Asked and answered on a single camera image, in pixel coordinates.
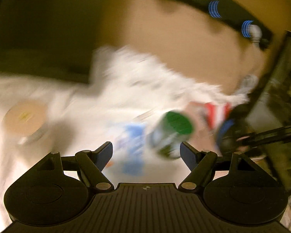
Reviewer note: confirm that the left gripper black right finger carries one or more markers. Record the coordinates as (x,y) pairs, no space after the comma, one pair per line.
(201,166)

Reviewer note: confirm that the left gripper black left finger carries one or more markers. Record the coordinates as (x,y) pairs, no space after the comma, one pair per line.
(91,164)

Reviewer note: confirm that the blue and white packet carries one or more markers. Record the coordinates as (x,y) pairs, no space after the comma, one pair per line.
(129,141)

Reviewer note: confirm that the black and blue pouch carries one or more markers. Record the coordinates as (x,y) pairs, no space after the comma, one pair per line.
(233,128)

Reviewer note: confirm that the pink cardboard box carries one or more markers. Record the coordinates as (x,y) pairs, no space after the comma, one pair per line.
(202,137)

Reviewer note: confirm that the green lid glass jar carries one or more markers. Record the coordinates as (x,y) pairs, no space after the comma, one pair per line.
(171,130)

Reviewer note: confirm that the red and white striped sock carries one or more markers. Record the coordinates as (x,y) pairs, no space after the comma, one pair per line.
(215,114)

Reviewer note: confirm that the clear jar with tan lid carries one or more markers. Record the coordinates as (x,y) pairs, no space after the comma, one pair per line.
(26,121)

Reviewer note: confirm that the white fringed cloth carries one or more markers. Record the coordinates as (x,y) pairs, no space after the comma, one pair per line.
(128,87)

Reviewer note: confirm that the black flat screen television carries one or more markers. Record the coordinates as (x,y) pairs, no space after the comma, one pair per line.
(54,38)

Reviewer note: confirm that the black power strip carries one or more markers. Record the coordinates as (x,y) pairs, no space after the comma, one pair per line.
(233,14)

